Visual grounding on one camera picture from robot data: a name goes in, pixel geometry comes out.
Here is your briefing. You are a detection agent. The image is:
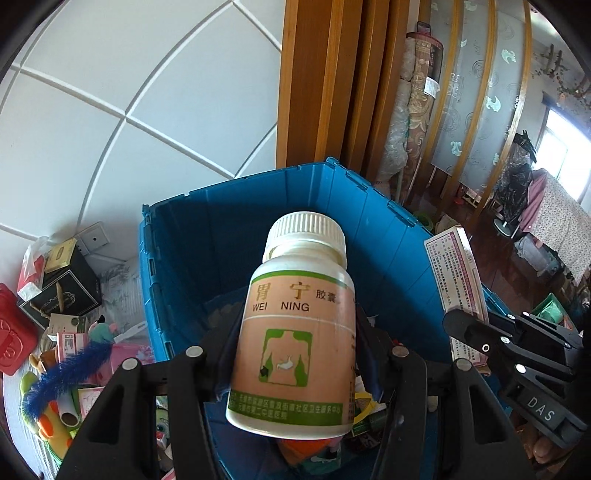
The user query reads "long pink white medicine box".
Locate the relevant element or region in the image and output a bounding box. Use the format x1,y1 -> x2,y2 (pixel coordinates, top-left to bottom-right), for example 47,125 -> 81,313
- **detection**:
423,224 -> 491,370

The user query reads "white medicine bottle beige label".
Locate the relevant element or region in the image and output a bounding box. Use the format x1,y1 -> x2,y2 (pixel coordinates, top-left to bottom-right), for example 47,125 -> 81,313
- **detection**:
225,211 -> 356,440

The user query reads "pink pig plush orange dress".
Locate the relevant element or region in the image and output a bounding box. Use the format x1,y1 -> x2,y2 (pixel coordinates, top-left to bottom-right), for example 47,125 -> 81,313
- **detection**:
276,437 -> 342,476

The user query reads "person's right hand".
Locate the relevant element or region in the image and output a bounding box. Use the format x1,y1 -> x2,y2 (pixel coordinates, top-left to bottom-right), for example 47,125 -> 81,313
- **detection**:
522,423 -> 572,465

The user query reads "cardboard tube roll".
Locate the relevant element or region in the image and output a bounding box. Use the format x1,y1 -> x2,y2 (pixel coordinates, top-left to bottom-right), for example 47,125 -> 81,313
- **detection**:
56,393 -> 80,429

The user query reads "yellow green duck plush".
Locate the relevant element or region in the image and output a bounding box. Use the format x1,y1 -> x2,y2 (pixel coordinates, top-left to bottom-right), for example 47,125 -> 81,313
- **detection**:
20,372 -> 73,464

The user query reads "blue fuzzy duster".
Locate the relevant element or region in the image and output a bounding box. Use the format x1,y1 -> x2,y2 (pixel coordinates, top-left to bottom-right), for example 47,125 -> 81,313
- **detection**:
22,341 -> 113,422

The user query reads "red plastic toy suitcase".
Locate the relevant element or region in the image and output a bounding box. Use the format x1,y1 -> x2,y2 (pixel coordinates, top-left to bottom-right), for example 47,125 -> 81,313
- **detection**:
0,283 -> 38,376

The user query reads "black gift box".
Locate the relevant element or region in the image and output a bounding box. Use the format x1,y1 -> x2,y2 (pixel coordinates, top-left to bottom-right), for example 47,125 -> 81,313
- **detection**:
17,249 -> 102,329

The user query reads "blue plastic storage crate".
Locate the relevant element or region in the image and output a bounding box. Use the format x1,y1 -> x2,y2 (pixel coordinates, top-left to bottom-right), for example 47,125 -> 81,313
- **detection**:
138,156 -> 514,480

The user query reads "red white tissue packet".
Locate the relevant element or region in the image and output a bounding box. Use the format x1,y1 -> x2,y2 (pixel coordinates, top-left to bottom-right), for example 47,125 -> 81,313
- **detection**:
17,238 -> 46,301

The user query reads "gold small box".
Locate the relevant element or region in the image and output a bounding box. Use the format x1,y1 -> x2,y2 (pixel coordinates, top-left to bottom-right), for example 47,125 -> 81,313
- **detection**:
44,238 -> 77,274

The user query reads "green rolled mat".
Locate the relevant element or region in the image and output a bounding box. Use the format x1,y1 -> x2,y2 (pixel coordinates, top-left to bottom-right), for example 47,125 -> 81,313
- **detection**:
414,211 -> 435,233

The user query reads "rolled patterned carpet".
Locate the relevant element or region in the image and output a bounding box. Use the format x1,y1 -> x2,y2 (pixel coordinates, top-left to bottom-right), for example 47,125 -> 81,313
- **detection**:
375,21 -> 444,204

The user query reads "wall socket plate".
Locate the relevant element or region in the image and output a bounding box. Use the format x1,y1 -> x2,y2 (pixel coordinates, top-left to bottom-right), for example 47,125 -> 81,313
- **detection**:
76,222 -> 110,255

